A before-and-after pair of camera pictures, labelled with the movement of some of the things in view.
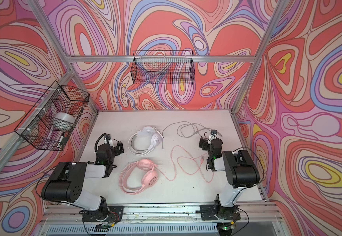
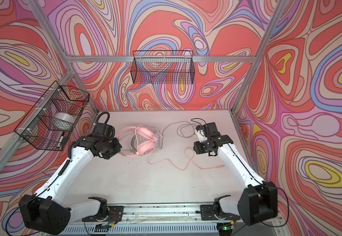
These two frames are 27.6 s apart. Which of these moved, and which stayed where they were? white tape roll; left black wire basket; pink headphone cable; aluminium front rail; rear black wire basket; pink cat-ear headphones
Moved: pink cat-ear headphones; pink headphone cable
Stayed: rear black wire basket; left black wire basket; aluminium front rail; white tape roll
